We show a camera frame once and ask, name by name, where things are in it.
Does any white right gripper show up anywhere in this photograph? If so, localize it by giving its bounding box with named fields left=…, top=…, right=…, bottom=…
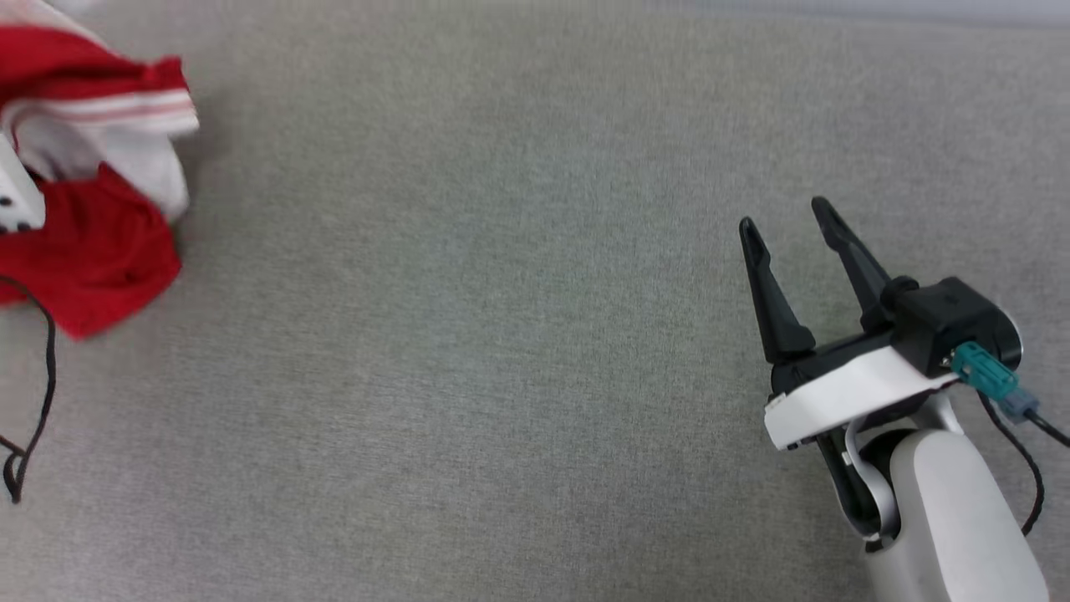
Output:
left=738, top=196, right=962, bottom=453

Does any black left camera cable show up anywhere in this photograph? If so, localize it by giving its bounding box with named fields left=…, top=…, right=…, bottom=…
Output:
left=0, top=274, right=59, bottom=504

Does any black camera cable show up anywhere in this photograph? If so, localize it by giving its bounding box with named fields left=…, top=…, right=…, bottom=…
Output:
left=976, top=391, right=1070, bottom=538
left=0, top=274, right=59, bottom=504

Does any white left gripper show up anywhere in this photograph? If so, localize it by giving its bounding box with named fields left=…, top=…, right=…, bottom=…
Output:
left=0, top=136, right=48, bottom=237

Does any teal right cable connector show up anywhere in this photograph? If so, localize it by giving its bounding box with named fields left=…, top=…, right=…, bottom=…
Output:
left=950, top=340, right=1042, bottom=424

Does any black right camera cable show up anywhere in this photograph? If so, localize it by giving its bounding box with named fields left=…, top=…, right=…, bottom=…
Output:
left=976, top=391, right=1070, bottom=538

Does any red and white basketball jersey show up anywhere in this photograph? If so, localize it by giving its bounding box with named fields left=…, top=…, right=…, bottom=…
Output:
left=0, top=0, right=201, bottom=340

